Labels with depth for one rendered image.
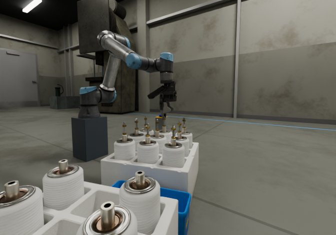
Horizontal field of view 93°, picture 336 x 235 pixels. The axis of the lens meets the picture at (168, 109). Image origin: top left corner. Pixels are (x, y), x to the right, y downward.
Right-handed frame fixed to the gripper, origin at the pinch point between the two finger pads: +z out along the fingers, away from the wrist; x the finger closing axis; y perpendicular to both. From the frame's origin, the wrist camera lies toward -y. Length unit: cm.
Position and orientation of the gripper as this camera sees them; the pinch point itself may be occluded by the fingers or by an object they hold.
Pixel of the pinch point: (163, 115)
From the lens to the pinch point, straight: 93.4
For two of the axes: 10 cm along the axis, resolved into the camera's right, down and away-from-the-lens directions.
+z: 0.0, 10.0, 0.8
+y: 9.6, 0.3, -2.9
